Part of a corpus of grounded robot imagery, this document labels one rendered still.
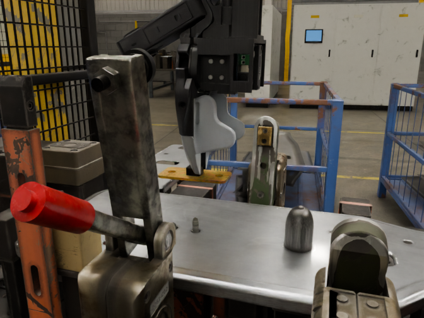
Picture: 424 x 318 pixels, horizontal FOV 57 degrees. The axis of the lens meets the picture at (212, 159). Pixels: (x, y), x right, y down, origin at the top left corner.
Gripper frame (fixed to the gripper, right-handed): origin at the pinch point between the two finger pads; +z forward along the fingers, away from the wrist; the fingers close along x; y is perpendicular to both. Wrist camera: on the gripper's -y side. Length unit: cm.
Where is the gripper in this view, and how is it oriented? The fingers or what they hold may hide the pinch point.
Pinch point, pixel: (195, 159)
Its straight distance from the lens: 46.4
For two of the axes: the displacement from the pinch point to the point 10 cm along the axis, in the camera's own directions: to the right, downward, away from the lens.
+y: 9.5, 1.0, -2.8
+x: 3.0, -2.6, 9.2
